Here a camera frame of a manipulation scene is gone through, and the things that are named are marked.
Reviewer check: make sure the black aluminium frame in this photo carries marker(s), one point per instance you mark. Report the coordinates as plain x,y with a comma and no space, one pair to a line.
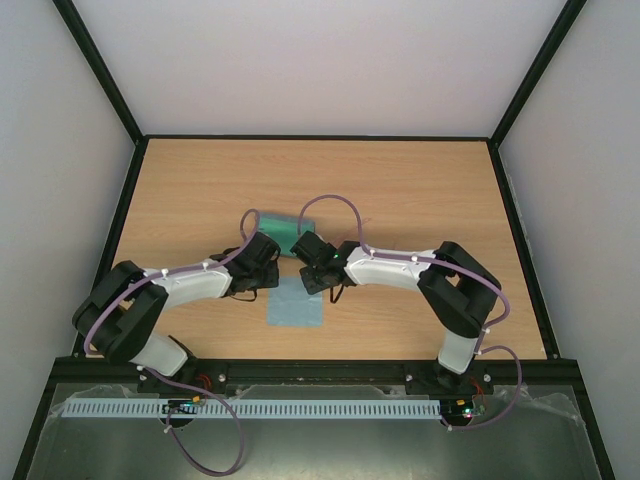
553,370

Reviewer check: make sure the left controller board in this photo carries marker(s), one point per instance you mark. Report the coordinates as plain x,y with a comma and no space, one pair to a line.
188,406

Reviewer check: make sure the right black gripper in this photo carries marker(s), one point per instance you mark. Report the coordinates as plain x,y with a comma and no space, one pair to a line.
310,279

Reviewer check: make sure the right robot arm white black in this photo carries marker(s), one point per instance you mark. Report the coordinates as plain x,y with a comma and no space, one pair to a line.
459,290

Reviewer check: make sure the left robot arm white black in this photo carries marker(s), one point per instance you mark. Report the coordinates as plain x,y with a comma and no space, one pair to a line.
118,318

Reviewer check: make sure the light blue slotted cable duct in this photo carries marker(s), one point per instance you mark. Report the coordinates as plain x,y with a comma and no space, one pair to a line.
260,409

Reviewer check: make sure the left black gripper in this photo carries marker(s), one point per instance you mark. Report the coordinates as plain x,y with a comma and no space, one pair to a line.
273,279

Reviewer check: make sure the controller board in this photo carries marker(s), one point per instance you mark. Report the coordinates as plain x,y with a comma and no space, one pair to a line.
188,406
466,408

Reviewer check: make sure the light blue cleaning cloth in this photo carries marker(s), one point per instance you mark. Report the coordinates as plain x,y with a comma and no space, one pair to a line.
290,305

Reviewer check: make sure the right controller board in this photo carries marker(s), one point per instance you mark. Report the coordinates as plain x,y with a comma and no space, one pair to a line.
466,408

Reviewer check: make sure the grey glasses case green lining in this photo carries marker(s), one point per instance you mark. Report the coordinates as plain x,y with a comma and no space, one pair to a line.
283,229

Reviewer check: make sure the pink sunglasses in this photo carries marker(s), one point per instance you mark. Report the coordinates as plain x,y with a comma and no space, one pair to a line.
353,232

